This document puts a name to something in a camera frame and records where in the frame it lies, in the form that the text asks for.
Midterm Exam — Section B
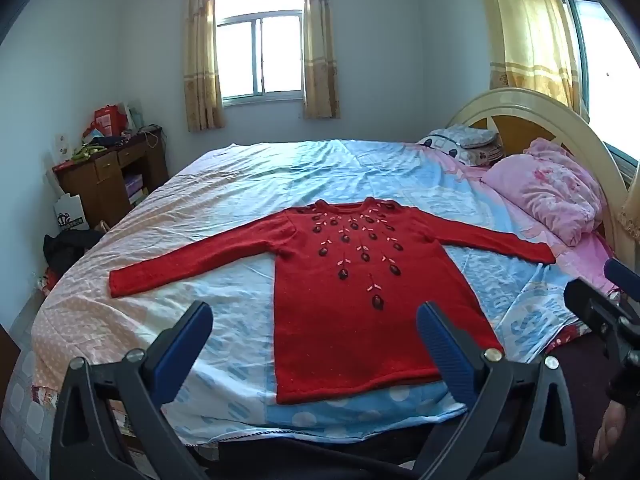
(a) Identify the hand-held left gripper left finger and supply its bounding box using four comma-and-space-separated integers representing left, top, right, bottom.
50, 301, 216, 480

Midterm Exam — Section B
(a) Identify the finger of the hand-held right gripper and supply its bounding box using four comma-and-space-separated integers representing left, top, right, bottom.
603, 258, 640, 302
564, 278, 610, 335

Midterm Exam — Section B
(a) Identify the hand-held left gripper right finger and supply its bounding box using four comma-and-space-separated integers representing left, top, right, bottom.
416, 301, 593, 480

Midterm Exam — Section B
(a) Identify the red embroidered sweater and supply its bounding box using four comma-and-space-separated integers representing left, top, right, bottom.
108, 199, 557, 406

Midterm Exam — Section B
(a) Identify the person's right hand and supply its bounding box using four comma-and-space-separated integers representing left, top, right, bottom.
594, 402, 627, 467

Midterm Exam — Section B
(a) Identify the dark red cloth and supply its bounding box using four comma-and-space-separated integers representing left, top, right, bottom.
544, 324, 592, 358

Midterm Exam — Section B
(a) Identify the pink floral quilt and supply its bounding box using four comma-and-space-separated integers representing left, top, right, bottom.
482, 137, 607, 247

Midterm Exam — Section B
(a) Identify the black bag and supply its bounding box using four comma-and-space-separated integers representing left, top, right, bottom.
42, 230, 104, 282

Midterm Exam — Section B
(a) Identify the bed with blue sheet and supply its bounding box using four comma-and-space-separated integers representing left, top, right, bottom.
30, 137, 621, 448

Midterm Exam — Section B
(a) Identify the white paper bag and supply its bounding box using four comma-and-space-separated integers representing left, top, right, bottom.
54, 194, 90, 232

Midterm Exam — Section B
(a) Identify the brown patterned pillow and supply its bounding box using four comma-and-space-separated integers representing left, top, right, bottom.
465, 141, 504, 166

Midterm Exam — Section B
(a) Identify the brown wooden desk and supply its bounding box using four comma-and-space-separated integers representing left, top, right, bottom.
52, 127, 170, 231

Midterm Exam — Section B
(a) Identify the brown wooden door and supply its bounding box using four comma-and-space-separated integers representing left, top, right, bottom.
0, 322, 24, 398

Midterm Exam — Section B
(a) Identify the cream and wood headboard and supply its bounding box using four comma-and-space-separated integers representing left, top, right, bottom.
445, 87, 632, 266

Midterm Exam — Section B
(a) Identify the blue-grey floral pillow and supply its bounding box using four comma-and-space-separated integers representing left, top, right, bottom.
440, 125, 499, 149

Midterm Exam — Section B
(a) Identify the large side window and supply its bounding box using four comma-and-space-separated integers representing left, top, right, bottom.
556, 0, 640, 173

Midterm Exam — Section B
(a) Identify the white pillow with black print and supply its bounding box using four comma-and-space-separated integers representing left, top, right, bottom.
417, 131, 481, 166

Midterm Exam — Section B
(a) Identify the green item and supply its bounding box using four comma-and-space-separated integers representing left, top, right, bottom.
70, 144, 107, 162

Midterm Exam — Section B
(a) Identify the dark blue cloth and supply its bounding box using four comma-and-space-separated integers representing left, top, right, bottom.
85, 129, 126, 149

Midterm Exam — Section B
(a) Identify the white floral carton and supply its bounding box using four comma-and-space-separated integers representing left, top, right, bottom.
54, 132, 74, 166

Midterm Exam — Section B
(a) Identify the red gift bag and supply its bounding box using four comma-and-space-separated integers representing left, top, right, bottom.
91, 102, 128, 138

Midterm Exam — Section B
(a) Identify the large yellow curtain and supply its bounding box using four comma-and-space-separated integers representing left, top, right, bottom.
477, 0, 583, 113

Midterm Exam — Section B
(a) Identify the yellow patterned curtain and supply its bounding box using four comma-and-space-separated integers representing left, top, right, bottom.
182, 0, 226, 132
302, 0, 342, 120

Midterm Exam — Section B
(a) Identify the sliding window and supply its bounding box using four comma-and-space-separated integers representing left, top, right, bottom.
215, 0, 307, 107

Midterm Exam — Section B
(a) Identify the white charging cable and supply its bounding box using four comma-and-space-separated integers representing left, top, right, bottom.
135, 124, 164, 149

